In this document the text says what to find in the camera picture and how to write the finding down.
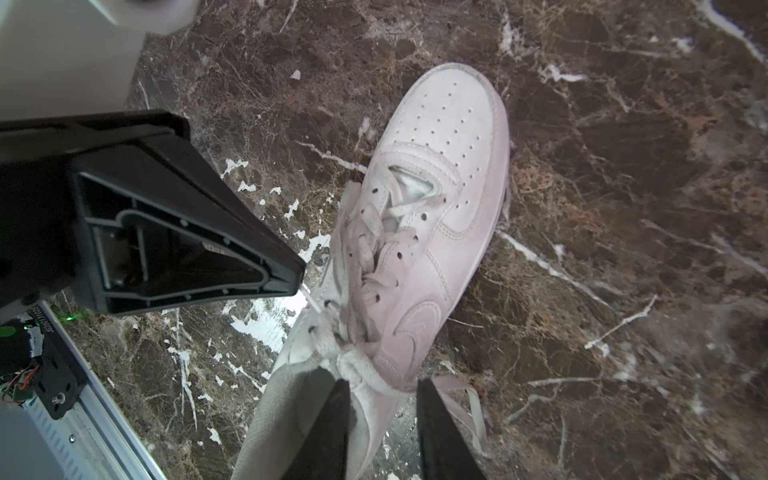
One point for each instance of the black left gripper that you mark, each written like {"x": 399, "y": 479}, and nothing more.
{"x": 155, "y": 228}

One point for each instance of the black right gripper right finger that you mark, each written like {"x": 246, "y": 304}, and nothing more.
{"x": 444, "y": 453}

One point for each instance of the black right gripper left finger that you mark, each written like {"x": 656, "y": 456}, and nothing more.
{"x": 323, "y": 454}

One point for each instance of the white sneaker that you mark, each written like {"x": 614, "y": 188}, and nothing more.
{"x": 451, "y": 124}

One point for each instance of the white shoelace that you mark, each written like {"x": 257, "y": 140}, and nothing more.
{"x": 401, "y": 257}

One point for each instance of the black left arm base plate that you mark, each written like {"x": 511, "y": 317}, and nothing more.
{"x": 62, "y": 377}

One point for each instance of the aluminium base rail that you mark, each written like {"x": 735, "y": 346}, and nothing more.
{"x": 92, "y": 441}

